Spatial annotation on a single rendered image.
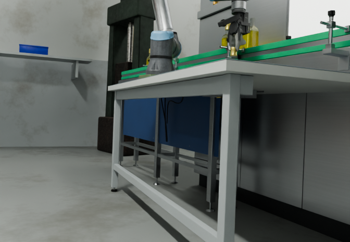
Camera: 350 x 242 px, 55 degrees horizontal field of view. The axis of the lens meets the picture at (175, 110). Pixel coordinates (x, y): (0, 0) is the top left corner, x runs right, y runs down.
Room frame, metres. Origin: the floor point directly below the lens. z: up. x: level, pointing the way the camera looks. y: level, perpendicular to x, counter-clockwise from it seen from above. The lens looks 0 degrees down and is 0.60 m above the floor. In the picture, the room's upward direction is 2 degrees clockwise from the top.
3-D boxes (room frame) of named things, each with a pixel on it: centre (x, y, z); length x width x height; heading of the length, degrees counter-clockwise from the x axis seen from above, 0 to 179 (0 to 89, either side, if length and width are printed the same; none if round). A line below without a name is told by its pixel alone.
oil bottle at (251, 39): (1.92, -0.43, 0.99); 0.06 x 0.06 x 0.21; 29
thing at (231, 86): (1.71, 0.10, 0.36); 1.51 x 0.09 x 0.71; 23
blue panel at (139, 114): (2.68, 0.05, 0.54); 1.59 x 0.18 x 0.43; 29
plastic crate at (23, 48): (4.27, 1.84, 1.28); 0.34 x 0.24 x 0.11; 113
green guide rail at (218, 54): (2.67, 0.14, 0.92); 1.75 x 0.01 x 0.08; 29
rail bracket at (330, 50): (1.32, -0.62, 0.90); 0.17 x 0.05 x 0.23; 119
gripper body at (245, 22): (1.73, -0.32, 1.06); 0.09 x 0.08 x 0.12; 117
